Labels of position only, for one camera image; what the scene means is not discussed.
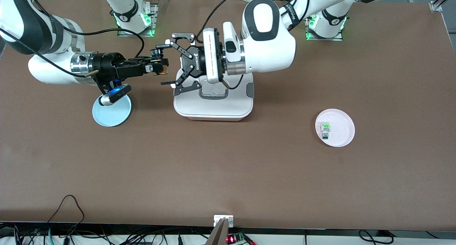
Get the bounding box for white lunch box grey clips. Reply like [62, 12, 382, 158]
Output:
[173, 68, 255, 121]

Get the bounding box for light blue round plate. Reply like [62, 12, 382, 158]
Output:
[92, 91, 132, 127]

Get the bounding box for pink round plate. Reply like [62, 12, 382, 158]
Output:
[315, 109, 355, 148]

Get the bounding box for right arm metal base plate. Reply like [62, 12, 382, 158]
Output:
[118, 1, 159, 37]

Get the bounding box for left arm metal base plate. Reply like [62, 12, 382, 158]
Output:
[305, 4, 343, 41]

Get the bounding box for green white switch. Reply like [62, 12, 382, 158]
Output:
[320, 121, 332, 140]

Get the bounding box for white mounting bracket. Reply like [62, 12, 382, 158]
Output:
[214, 215, 234, 227]

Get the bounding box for black looped cable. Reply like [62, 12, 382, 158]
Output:
[46, 194, 85, 235]

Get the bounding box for grey camera mount bar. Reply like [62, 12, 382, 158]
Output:
[206, 218, 230, 245]

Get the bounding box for black coiled cable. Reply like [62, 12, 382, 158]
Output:
[358, 230, 394, 245]

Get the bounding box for aluminium frame corner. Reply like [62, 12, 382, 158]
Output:
[429, 0, 456, 12]

